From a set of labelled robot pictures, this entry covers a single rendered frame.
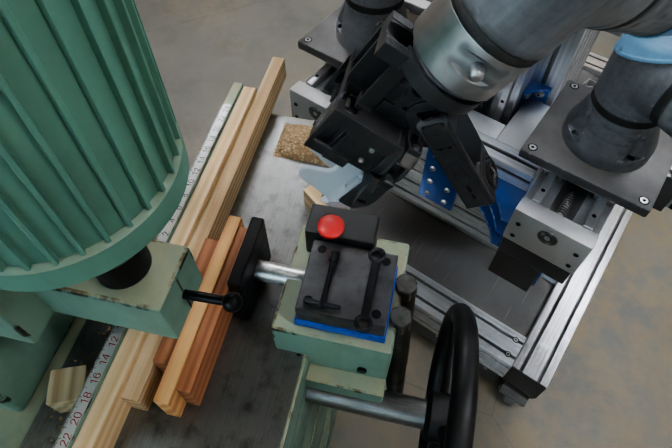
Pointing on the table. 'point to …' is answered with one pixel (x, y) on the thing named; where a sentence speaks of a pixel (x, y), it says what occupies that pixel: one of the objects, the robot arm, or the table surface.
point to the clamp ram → (257, 267)
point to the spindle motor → (79, 119)
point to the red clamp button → (331, 226)
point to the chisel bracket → (137, 295)
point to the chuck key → (327, 285)
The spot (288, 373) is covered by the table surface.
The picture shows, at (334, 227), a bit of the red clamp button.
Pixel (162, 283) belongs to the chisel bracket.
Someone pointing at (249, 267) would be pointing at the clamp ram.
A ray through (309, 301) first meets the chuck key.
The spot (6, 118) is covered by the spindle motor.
